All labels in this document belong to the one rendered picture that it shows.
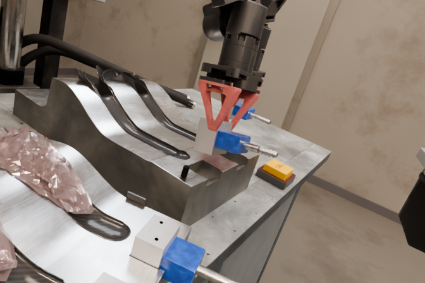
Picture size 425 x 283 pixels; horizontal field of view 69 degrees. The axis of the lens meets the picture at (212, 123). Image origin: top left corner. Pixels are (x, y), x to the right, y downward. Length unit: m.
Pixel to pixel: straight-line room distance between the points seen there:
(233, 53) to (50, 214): 0.32
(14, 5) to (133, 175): 0.66
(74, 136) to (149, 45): 3.06
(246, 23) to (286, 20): 2.52
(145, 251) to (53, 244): 0.10
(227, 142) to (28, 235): 0.28
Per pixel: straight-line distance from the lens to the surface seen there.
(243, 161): 0.65
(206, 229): 0.56
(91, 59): 1.07
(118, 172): 0.58
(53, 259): 0.38
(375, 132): 3.02
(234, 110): 0.80
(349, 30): 2.98
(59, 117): 0.69
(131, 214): 0.45
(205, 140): 0.50
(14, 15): 1.06
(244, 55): 0.49
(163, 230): 0.39
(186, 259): 0.39
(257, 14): 0.50
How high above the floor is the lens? 1.12
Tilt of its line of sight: 17 degrees down
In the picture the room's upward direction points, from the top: 18 degrees clockwise
